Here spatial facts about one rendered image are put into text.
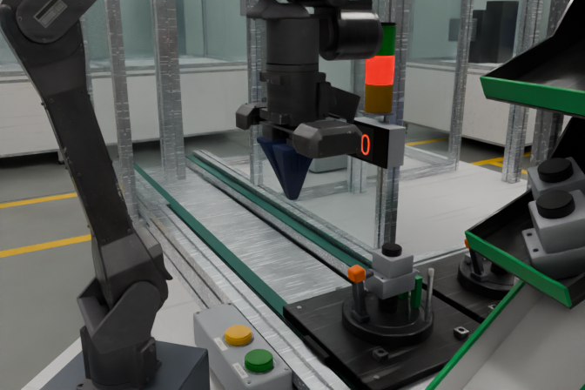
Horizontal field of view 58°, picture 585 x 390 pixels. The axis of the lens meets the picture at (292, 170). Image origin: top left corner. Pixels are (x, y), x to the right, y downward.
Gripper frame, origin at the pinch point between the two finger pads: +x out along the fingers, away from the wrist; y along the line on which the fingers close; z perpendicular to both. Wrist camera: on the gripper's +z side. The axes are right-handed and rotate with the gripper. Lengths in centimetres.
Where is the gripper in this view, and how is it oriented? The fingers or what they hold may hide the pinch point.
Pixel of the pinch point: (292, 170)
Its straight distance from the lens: 60.3
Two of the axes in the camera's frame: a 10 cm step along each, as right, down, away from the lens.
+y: -5.0, -2.4, 8.3
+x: 0.0, 9.6, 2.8
